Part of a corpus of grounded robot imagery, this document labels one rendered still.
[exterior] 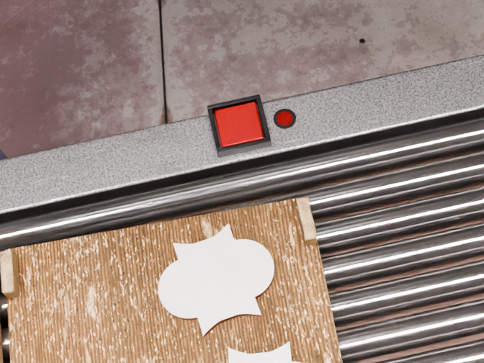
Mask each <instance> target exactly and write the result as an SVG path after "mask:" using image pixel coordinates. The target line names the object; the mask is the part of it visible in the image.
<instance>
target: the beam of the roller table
mask: <svg viewBox="0 0 484 363"><path fill-rule="evenodd" d="M262 106H263V109H264V114H265V118H266V123H267V126H268V129H269V135H270V138H271V142H272V146H269V147H265V148H260V149H256V150H252V151H246V152H242V153H237V154H233V155H229V156H223V157H219V158H218V154H217V150H216V146H215V140H214V137H213V133H212V127H211V123H210V117H209V115H203V116H199V117H193V118H189V119H185V120H180V121H176V122H170V123H166V124H162V125H157V126H153V127H147V128H143V129H139V130H134V131H130V132H126V133H120V134H116V135H111V136H107V137H103V138H97V139H93V140H88V141H84V142H80V143H74V144H70V145H65V146H61V147H57V148H51V149H47V150H43V151H38V152H34V153H28V154H24V155H21V156H15V157H11V158H5V159H1V160H0V223H3V222H6V221H10V220H16V219H20V218H25V217H29V216H33V215H39V214H43V213H47V212H52V211H56V210H62V209H66V208H70V207H75V206H79V205H85V204H89V203H93V202H98V201H102V200H108V199H112V198H115V197H121V196H125V195H129V194H135V193H138V192H144V191H148V190H152V189H158V188H161V187H167V186H171V185H175V184H181V183H184V182H190V181H194V180H197V179H204V178H207V177H211V176H217V175H220V174H226V173H230V172H234V171H240V170H243V169H249V168H253V167H256V166H263V165H266V164H270V163H276V162H279V161H285V160H289V159H293V158H299V157H302V156H308V155H312V154H315V153H322V152H325V151H331V150H335V149H338V148H344V147H348V146H352V145H358V144H361V143H367V142H371V141H374V140H381V139H384V138H390V137H394V136H397V135H403V134H407V133H413V132H417V131H420V130H426V129H430V128H433V127H440V126H443V125H449V124H453V123H456V122H462V121H466V120H472V119H476V118H479V117H484V54H482V55H477V56H473V57H469V58H463V59H459V60H454V61H450V62H446V63H440V64H436V65H433V66H427V67H423V68H417V69H413V70H410V71H404V72H400V73H394V74H390V75H387V76H381V77H377V78H373V79H367V80H364V81H358V82H354V83H350V84H344V85H340V86H335V87H331V88H327V89H321V90H317V91H312V92H308V93H304V94H298V95H294V96H291V97H285V98H281V99H275V100H271V101H268V102H262ZM280 109H290V110H292V111H293V112H294V113H295V116H296V121H295V124H294V125H293V126H292V127H290V128H287V129H282V128H279V127H277V126H276V125H275V124H274V114H275V113H276V112H277V111H278V110H280Z"/></svg>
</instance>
